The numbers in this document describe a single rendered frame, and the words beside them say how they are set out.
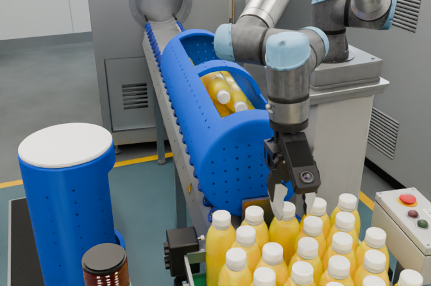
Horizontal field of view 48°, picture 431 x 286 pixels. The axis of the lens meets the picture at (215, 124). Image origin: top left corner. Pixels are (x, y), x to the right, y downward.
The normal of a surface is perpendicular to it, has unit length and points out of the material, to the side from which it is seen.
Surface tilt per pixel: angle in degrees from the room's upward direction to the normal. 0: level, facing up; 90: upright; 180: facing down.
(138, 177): 0
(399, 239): 90
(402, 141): 90
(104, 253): 0
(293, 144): 30
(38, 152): 0
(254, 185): 90
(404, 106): 90
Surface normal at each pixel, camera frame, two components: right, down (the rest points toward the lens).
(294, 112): 0.14, 0.40
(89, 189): 0.59, 0.35
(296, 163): 0.07, -0.56
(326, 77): 0.35, 0.40
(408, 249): -0.98, 0.10
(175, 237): 0.00, -0.90
